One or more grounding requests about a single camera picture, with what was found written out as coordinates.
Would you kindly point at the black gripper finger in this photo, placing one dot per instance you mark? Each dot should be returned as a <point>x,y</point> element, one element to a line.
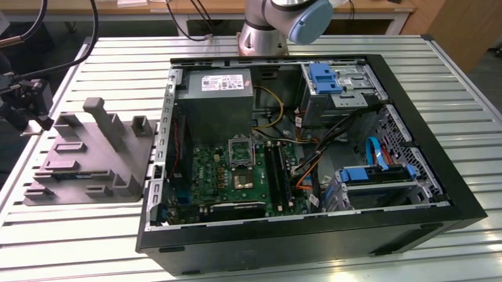
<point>39,100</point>
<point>14,117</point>

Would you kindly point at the green RAM stick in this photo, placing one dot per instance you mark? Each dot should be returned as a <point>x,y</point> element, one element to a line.
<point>74,176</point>

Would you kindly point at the grey parts rack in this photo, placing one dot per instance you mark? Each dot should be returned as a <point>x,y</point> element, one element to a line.
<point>98,164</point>

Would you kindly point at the white cardboard box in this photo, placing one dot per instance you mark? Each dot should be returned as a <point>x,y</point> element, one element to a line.
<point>134,3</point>

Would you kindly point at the grey power supply unit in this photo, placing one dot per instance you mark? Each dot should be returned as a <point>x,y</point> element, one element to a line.
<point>212,114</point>

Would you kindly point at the green motherboard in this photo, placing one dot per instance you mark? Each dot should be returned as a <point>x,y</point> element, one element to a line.
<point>208,158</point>

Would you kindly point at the blue port connector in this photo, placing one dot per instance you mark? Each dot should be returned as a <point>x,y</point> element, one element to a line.
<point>184,196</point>

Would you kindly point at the blue card latch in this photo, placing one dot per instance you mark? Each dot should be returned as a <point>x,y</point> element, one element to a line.
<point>161,216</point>

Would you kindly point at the black graphics card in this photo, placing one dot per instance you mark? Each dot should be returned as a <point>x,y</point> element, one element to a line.
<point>236,211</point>

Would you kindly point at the black RAM slot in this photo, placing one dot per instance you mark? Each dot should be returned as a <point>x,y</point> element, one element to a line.
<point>281,176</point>
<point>270,176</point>
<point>276,176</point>

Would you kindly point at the blue plastic drive latch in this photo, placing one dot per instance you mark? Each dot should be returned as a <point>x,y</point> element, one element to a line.
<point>324,76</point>

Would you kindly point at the silver drive cage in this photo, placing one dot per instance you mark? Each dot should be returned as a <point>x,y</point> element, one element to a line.
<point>345,102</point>

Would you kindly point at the black PC case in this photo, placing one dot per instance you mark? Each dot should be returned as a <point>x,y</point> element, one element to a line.
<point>274,249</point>

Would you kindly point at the silver disk bay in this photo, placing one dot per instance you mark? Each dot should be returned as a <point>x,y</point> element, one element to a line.
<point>377,187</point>

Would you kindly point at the wooden desk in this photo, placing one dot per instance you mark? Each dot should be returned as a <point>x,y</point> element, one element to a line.
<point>377,8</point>

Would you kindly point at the hard disk in blue carrier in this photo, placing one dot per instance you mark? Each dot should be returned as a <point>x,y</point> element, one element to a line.
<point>385,175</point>

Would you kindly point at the wooden cabinet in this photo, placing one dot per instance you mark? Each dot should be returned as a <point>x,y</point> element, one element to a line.
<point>463,29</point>

